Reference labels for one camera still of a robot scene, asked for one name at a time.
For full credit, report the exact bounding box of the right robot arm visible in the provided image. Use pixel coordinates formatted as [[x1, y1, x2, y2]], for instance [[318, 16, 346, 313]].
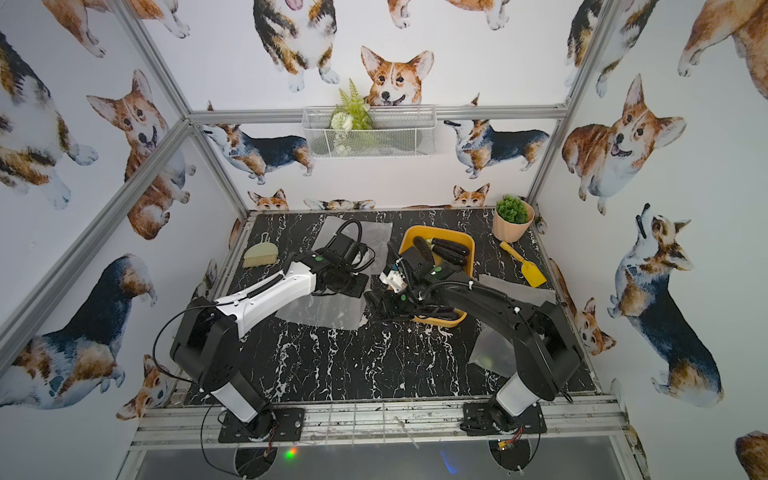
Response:
[[364, 247, 583, 419]]

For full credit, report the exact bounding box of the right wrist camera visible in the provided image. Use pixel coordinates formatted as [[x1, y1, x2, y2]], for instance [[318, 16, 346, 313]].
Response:
[[379, 270, 408, 294]]

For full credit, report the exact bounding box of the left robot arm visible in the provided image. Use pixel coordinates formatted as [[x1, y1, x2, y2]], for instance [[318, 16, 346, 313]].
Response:
[[170, 246, 375, 424]]

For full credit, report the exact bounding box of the frosted zip-top bag left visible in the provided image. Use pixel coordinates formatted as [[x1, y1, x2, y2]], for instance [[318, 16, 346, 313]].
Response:
[[276, 295, 365, 330]]

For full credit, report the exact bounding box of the yellow plastic scoop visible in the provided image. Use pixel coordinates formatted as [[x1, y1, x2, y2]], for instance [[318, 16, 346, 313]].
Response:
[[500, 241, 547, 288]]

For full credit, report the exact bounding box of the white wire wall basket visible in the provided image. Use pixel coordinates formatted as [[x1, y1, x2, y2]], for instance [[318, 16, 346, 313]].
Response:
[[301, 106, 437, 158]]

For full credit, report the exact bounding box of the frosted zip-top bag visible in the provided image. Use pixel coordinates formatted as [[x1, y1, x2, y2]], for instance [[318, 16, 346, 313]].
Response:
[[276, 295, 365, 330], [312, 216, 393, 276], [468, 274, 557, 378]]

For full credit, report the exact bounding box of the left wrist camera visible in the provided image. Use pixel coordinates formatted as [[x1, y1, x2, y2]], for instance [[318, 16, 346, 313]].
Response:
[[323, 233, 363, 265]]

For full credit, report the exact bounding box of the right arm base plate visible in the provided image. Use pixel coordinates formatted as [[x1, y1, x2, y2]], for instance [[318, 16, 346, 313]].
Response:
[[459, 400, 547, 436]]

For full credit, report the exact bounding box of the artificial fern and flower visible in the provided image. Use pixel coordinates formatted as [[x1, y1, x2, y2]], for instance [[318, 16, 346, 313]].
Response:
[[329, 80, 375, 156]]

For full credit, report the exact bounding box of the yellow plastic tray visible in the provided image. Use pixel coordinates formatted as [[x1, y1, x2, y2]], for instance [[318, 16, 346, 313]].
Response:
[[399, 225, 475, 328]]

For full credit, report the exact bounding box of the aluminium frame post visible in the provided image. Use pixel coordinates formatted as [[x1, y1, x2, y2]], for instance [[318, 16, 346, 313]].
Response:
[[1, 118, 192, 371]]

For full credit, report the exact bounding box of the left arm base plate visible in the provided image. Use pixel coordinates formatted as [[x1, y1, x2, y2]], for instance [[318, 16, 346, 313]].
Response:
[[218, 407, 306, 444]]

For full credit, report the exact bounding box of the pink pot green plant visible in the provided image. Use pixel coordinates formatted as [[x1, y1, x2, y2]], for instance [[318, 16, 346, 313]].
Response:
[[492, 195, 535, 243]]

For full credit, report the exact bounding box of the frosted zip-top bag front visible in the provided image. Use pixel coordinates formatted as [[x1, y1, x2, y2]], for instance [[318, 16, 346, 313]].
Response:
[[468, 274, 557, 378]]

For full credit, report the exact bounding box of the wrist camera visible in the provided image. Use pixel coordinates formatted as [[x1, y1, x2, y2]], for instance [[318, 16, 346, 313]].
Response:
[[323, 233, 363, 265], [379, 270, 408, 294]]

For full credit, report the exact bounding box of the frosted zip-top bag rear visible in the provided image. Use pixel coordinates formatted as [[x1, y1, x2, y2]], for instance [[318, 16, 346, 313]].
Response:
[[312, 216, 393, 276]]

